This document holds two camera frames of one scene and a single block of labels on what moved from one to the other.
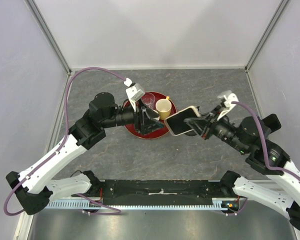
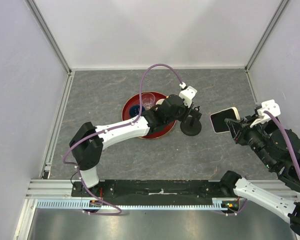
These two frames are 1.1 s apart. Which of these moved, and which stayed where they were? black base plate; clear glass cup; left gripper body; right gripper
Moved: left gripper body; right gripper
Stayed: black base plate; clear glass cup
